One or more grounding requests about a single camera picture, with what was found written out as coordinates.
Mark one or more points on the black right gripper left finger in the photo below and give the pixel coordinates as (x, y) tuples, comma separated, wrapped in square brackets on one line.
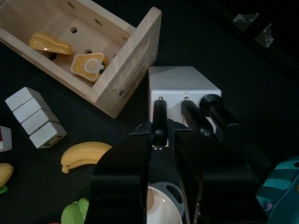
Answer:
[(121, 178)]

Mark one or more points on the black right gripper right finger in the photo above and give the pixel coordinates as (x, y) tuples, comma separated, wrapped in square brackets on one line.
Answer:
[(218, 180)]

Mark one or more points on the yellow toy banana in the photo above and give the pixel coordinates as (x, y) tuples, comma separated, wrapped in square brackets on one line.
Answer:
[(83, 154)]

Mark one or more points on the green toy vegetable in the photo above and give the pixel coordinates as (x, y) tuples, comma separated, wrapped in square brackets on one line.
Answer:
[(77, 213)]

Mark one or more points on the teal toy dish rack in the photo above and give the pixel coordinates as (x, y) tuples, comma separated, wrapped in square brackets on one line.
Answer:
[(281, 192)]

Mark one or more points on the yellow toy corn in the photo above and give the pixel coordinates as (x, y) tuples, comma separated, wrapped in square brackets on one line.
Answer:
[(5, 174)]

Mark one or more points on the white segmented block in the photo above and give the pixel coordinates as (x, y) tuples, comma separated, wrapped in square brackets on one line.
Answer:
[(35, 116)]

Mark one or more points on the white and red toy box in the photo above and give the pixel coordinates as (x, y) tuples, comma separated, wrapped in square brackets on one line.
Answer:
[(5, 139)]

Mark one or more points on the white knife block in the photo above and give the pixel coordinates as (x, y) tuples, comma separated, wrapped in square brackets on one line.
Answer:
[(179, 84)]

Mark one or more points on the toy toast with egg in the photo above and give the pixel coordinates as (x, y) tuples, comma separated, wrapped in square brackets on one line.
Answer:
[(90, 66)]

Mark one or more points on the wooden crate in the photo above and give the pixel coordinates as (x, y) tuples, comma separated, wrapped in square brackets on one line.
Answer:
[(117, 43)]

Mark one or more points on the yellow toy cheese wedge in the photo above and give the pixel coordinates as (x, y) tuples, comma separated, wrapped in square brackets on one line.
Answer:
[(50, 43)]

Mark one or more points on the metal corner bracket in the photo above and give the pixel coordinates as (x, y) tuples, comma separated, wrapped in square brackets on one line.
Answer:
[(246, 19), (266, 36)]

